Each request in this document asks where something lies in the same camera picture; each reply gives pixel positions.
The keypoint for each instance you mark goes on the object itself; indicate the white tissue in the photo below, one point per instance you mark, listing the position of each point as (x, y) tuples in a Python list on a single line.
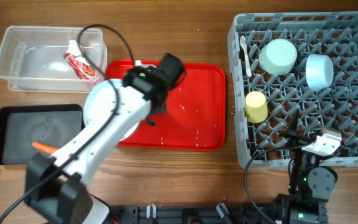
[(73, 49)]

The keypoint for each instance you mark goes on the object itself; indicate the black plastic bin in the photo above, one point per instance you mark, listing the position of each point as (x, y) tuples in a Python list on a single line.
[(20, 126)]

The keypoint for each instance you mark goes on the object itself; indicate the red plastic tray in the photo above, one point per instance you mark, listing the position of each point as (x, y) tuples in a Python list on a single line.
[(195, 114)]

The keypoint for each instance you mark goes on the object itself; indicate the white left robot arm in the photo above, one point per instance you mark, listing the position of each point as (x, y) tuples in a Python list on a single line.
[(56, 185)]

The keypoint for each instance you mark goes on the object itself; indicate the white plastic spoon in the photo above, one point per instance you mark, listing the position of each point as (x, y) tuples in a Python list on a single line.
[(243, 44)]

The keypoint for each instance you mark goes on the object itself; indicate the light blue bowl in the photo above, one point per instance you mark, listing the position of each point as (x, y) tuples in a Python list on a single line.
[(319, 72)]

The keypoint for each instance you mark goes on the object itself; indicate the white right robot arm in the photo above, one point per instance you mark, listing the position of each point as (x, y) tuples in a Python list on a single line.
[(310, 183)]

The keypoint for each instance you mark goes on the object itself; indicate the green bowl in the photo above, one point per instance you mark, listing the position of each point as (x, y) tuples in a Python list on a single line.
[(278, 57)]

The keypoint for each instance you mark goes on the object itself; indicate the light blue plate with scraps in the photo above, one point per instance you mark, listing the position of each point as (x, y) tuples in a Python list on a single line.
[(102, 100)]

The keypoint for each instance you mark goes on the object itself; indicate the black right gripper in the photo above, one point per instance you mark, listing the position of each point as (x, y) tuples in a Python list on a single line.
[(297, 139)]

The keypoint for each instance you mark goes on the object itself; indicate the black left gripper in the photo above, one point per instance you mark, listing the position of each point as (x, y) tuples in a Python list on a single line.
[(158, 112)]

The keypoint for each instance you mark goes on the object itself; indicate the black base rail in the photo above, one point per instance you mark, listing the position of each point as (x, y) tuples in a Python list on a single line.
[(188, 214)]

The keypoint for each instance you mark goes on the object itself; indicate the red snack wrapper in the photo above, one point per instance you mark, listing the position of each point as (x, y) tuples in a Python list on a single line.
[(80, 66)]

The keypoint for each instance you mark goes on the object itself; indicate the yellow plastic cup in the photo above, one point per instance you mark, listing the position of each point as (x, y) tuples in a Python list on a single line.
[(256, 107)]

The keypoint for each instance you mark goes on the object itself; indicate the orange carrot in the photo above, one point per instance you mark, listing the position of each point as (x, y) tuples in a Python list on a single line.
[(44, 147)]

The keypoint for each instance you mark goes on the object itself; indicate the grey dishwasher rack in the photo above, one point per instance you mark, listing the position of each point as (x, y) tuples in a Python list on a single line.
[(335, 34)]

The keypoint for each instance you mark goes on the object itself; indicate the clear plastic bin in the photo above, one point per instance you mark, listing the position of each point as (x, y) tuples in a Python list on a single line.
[(31, 59)]

